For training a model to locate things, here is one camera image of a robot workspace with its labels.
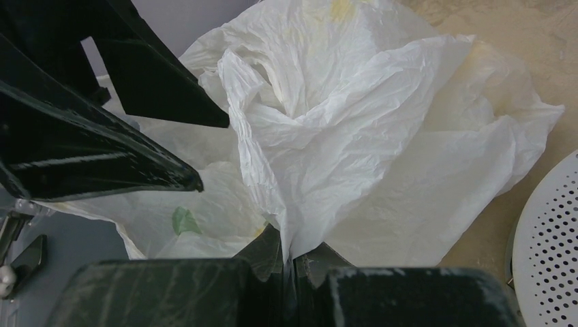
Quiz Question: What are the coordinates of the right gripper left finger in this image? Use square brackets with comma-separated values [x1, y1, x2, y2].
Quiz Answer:
[47, 226, 283, 326]

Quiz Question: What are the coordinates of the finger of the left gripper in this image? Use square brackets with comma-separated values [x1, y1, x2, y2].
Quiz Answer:
[1, 37, 204, 202]
[82, 1, 230, 128]

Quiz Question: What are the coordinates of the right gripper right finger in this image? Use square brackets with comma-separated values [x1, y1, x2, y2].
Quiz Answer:
[293, 243, 519, 326]

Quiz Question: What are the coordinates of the white plastic bag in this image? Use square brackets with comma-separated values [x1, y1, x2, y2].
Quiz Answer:
[51, 1, 564, 266]

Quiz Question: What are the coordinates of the white filament spool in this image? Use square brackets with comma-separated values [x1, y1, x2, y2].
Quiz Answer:
[511, 152, 577, 326]

